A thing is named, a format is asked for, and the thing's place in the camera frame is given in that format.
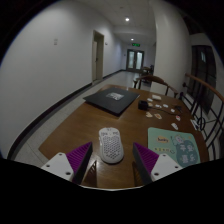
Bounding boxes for glass double door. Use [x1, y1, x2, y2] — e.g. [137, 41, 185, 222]
[125, 48, 146, 73]

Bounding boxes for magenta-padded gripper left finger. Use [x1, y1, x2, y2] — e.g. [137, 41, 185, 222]
[40, 141, 94, 185]

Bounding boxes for dark window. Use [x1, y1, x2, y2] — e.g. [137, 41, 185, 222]
[189, 44, 217, 114]

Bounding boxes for mint green printed mouse pad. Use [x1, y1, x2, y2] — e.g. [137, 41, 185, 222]
[147, 126, 202, 168]

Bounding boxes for wooden armchair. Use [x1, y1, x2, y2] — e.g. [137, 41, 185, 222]
[132, 74, 179, 98]

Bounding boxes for black flat folder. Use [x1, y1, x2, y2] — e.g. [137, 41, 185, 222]
[82, 86, 141, 117]

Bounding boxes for distant wooden chair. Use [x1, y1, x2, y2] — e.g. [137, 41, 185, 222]
[139, 64, 155, 76]

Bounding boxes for side doorway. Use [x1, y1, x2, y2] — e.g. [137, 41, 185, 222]
[91, 29, 105, 83]

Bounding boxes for small black box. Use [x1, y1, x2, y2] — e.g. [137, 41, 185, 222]
[137, 99, 150, 111]

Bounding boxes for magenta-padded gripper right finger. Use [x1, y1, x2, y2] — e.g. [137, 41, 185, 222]
[132, 142, 184, 186]

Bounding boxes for ceiling lights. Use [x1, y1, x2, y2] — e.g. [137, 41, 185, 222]
[124, 17, 135, 42]

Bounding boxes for white honeycomb computer mouse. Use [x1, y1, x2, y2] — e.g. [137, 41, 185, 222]
[98, 126, 125, 165]

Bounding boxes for black railing with wooden handrail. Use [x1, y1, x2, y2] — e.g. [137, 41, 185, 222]
[179, 72, 224, 161]

